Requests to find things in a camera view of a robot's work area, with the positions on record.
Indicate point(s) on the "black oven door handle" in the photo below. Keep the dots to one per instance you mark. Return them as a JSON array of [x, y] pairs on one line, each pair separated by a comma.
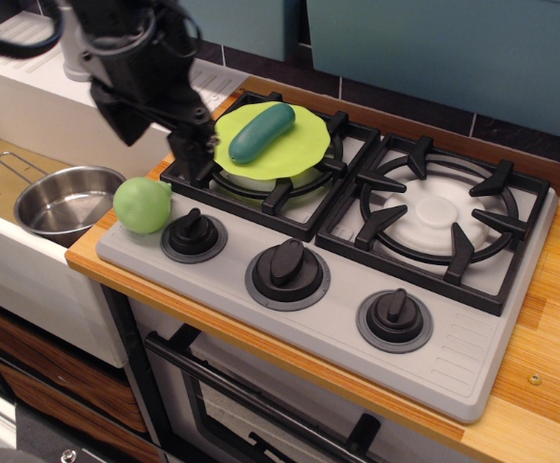
[[353, 450]]

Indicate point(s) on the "black stove knob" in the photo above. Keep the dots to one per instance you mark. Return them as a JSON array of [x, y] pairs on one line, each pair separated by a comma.
[[288, 277], [194, 238], [394, 321]]

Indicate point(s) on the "black burner grate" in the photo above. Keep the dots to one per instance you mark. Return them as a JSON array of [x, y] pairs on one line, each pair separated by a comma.
[[515, 206], [282, 211]]

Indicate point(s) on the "dark green toy cucumber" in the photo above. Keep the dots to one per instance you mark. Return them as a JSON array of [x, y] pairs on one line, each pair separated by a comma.
[[259, 133]]

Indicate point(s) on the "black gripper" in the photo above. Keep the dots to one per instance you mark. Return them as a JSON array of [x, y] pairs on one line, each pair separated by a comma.
[[139, 81]]

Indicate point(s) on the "black middle stove knob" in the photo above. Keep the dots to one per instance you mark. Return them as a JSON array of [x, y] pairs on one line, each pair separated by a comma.
[[288, 277]]

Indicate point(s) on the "white left burner cap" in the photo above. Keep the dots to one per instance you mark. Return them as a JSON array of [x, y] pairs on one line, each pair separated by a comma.
[[303, 183]]

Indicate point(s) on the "white burner cap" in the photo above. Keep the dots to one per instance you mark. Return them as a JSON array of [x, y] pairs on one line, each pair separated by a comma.
[[303, 183], [434, 205]]

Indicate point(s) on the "lime green plastic plate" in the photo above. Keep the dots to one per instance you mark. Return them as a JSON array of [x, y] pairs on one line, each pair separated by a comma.
[[297, 150]]

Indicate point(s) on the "black left burner grate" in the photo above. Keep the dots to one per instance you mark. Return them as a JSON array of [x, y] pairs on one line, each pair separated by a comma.
[[282, 211]]

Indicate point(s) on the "light green toy pear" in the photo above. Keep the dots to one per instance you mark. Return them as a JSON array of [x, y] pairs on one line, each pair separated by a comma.
[[143, 205]]

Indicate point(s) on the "black left stove knob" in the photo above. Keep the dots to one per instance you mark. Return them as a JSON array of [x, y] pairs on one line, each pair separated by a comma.
[[194, 238]]

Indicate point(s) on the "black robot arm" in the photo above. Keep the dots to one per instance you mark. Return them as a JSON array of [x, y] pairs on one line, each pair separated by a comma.
[[133, 18]]

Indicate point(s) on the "black right burner grate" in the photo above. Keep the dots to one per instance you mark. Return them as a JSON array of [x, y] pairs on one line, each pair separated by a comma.
[[515, 206]]

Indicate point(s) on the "grey toy stove top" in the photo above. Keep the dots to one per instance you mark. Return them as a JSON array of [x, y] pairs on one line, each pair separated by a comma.
[[452, 373]]

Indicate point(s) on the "black right stove knob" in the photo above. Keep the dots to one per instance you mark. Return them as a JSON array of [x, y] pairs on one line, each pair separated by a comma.
[[394, 321]]

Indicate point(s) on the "grey toy faucet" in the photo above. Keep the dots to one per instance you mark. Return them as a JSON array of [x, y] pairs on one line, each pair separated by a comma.
[[71, 48]]

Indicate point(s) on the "white toy sink unit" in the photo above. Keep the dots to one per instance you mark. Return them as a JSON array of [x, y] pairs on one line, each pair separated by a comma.
[[51, 121]]

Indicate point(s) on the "small stainless steel pot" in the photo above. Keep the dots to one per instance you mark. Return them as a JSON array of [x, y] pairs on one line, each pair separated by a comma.
[[62, 206]]

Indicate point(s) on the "white right burner cap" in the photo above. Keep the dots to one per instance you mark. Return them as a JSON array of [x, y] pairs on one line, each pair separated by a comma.
[[434, 205]]

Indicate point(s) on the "wood grain drawer front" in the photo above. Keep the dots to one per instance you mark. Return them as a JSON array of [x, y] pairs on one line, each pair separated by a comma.
[[95, 396]]

